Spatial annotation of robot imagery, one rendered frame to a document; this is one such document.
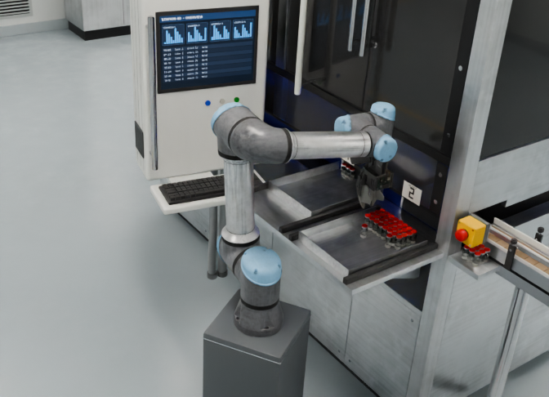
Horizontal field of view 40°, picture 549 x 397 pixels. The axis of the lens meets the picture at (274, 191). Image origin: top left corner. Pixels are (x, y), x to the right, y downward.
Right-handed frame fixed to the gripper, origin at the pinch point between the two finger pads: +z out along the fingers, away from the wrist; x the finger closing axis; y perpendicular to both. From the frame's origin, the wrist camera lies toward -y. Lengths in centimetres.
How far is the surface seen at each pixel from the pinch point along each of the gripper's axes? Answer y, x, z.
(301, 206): -23.3, -10.2, 11.4
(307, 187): -38.1, 1.7, 13.9
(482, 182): 18.9, 30.8, -10.5
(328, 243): -2.2, -11.8, 14.0
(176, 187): -67, -39, 20
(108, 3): -498, 72, 68
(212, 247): -87, -14, 66
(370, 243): 4.0, 0.8, 14.0
